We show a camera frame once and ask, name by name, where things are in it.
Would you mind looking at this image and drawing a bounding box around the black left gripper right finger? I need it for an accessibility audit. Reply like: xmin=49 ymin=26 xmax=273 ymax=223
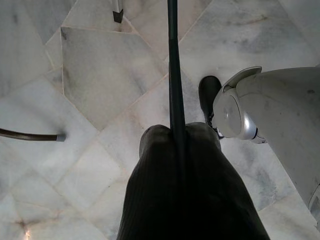
xmin=184 ymin=121 xmax=271 ymax=240

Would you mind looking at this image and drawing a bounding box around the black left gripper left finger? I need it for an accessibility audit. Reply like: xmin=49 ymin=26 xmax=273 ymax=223
xmin=115 ymin=123 xmax=185 ymax=240

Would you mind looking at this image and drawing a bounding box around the black plastic hanger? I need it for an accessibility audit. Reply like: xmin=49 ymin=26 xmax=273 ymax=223
xmin=166 ymin=0 xmax=188 ymax=156

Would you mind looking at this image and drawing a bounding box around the marble top folding table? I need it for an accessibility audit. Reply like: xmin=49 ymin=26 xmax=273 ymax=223
xmin=0 ymin=127 xmax=67 ymax=143

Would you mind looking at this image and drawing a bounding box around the silver metal clothes rack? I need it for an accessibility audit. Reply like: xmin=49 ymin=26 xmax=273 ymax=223
xmin=112 ymin=0 xmax=125 ymax=25

